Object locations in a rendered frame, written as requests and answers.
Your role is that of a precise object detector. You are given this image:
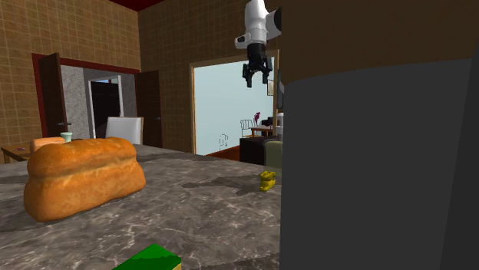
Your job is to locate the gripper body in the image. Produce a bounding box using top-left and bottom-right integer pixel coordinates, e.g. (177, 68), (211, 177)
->
(246, 42), (269, 74)

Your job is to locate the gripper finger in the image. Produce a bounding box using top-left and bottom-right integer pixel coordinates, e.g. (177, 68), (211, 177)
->
(261, 55), (274, 85)
(242, 63), (256, 89)

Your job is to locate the dark cabinet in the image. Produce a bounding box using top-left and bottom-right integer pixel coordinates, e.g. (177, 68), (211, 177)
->
(239, 135), (280, 166)

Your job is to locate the olive green armchair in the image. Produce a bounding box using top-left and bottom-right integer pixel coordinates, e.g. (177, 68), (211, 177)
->
(263, 140), (284, 170)

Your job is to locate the dark brown door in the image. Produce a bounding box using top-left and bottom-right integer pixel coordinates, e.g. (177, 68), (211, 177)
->
(38, 52), (72, 138)
(134, 69), (164, 149)

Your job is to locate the small yellow bear figure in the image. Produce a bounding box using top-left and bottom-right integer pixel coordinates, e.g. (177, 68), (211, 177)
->
(259, 170), (277, 193)

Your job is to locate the large brown and grey block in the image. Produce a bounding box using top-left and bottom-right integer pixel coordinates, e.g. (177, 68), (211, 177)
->
(278, 0), (479, 270)

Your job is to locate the large brown bread loaf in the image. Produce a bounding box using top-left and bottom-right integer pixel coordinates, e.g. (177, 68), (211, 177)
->
(23, 136), (147, 223)

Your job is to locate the green and yellow block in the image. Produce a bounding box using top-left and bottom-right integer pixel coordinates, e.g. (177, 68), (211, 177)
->
(111, 243), (183, 270)

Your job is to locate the orange rounded block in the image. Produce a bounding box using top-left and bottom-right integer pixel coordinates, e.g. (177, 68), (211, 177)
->
(29, 136), (67, 153)

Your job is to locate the wooden side table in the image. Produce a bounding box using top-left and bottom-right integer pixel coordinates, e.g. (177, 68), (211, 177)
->
(0, 144), (31, 164)

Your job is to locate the white wire chair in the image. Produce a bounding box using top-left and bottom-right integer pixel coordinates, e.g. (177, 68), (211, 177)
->
(239, 119), (254, 139)

